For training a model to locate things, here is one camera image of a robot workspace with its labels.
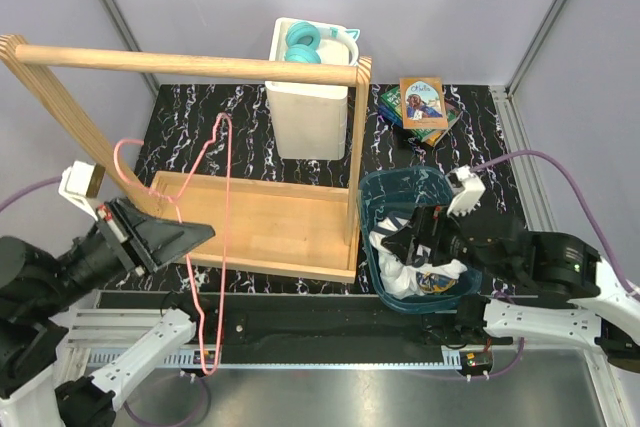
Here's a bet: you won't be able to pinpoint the white storage box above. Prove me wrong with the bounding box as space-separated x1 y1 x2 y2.
265 17 353 160

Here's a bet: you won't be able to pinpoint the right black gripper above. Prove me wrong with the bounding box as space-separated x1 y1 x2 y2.
379 201 514 282

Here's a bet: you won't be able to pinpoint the orange Othello book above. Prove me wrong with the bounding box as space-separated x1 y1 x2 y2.
399 77 448 130

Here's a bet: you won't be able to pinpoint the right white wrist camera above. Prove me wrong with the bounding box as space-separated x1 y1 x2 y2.
445 166 485 217

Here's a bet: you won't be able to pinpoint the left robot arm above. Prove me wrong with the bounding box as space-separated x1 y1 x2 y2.
1 198 216 426

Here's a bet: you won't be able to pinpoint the teal headphones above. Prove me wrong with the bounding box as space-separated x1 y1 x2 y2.
284 21 361 66

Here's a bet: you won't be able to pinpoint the green book stack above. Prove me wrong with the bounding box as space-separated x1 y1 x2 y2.
378 86 461 147

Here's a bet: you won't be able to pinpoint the blue transparent plastic bin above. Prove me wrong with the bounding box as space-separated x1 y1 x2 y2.
358 166 483 315

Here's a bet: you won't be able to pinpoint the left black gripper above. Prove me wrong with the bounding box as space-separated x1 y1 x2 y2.
34 190 219 310

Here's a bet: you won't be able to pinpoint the white tank top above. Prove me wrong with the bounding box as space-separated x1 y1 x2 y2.
369 212 467 299

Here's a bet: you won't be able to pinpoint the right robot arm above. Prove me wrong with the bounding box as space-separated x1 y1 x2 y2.
380 205 639 372

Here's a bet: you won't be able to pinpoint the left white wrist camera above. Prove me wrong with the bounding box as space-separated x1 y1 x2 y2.
58 160 105 220

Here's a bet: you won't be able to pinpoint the pink wire hanger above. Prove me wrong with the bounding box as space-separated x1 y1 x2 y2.
112 113 233 377

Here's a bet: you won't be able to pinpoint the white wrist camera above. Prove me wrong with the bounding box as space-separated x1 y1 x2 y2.
58 160 105 220
445 166 485 217

